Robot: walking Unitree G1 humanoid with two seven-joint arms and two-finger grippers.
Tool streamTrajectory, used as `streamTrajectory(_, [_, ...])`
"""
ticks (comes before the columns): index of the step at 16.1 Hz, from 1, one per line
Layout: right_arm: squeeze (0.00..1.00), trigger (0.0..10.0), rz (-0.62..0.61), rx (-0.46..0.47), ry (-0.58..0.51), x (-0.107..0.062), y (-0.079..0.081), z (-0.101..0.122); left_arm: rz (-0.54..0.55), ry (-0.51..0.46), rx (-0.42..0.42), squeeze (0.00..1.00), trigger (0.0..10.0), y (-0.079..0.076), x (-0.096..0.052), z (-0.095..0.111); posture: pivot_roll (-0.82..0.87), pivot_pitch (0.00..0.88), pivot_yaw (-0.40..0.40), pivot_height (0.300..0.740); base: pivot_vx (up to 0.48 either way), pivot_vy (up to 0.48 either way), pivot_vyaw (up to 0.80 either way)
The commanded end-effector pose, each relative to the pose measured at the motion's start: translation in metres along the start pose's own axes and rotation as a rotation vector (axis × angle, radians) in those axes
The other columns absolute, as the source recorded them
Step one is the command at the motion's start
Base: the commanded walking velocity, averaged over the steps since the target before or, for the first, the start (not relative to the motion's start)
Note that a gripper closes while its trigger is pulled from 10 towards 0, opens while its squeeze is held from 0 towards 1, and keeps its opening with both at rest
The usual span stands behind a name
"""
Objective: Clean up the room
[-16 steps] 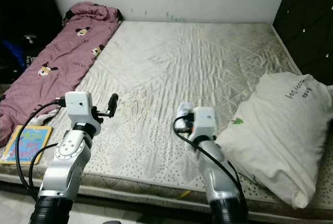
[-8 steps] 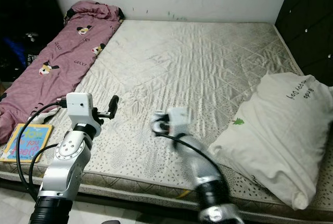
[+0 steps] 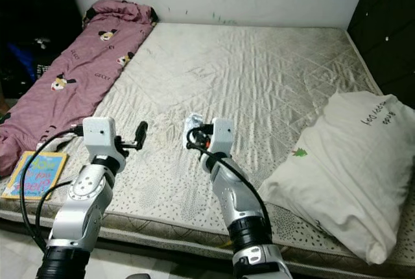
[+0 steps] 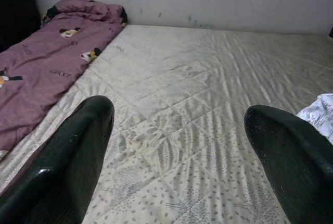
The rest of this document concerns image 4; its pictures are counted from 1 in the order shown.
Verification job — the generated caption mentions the cream quilted mattress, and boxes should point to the cream quilted mattress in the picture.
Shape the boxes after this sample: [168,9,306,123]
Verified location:
[0,23,333,224]

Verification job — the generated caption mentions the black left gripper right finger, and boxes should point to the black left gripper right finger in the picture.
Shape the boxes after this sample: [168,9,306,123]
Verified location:
[244,104,333,224]

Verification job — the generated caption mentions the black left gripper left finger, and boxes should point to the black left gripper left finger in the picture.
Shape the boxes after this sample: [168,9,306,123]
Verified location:
[0,95,116,224]

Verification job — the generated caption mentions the white printed cloth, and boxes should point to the white printed cloth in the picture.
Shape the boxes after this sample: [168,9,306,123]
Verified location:
[296,93,333,144]

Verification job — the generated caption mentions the mauve cartoon mouse quilt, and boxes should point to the mauve cartoon mouse quilt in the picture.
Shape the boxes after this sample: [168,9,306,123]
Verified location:
[0,0,128,161]

